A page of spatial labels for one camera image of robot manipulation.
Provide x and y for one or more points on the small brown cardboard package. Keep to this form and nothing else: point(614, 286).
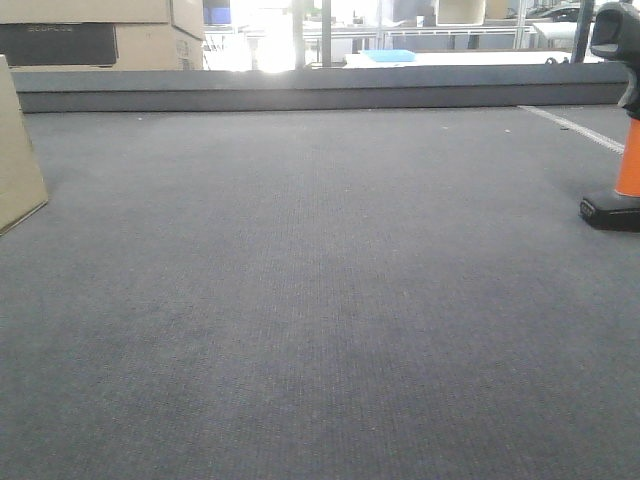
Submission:
point(23, 190)

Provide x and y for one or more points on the upper stacked cardboard box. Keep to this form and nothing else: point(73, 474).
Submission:
point(186, 16)

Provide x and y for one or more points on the blue flat tray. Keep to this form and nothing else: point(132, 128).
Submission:
point(389, 55)

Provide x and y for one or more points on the white tape strip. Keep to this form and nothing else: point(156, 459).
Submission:
point(569, 125)

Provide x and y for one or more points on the white background table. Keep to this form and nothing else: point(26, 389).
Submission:
point(466, 58)

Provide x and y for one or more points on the dark vertical post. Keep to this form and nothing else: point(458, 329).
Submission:
point(326, 37)

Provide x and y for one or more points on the grey felt table edge rail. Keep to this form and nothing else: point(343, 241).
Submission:
point(321, 89)

